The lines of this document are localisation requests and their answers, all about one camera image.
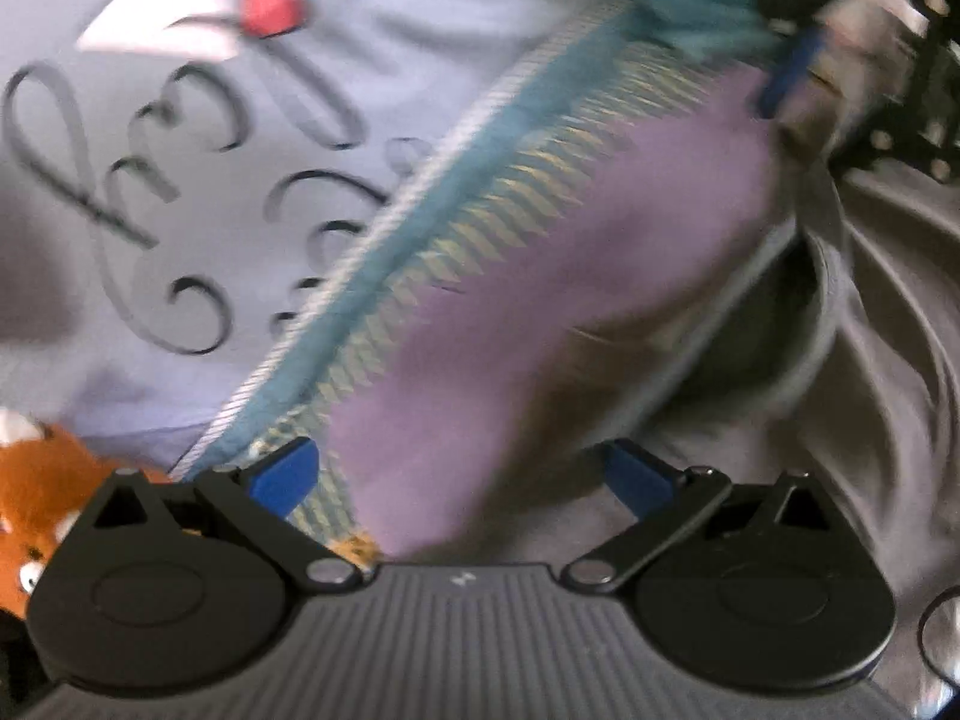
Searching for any grey floral sweatshirt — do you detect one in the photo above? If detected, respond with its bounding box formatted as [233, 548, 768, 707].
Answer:
[418, 0, 960, 720]

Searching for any blue quilted bedspread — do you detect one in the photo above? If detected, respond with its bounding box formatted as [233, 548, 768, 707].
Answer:
[176, 0, 796, 561]

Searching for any purple garment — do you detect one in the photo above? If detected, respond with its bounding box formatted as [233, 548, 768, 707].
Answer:
[327, 65, 782, 564]

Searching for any red panda plush toy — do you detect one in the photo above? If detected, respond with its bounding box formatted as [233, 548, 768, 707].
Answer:
[0, 406, 169, 621]

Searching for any lavender script pillow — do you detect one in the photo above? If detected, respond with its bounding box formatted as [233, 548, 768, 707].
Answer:
[2, 0, 601, 463]

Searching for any black cable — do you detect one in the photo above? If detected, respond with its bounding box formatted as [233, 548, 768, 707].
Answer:
[916, 583, 960, 691]

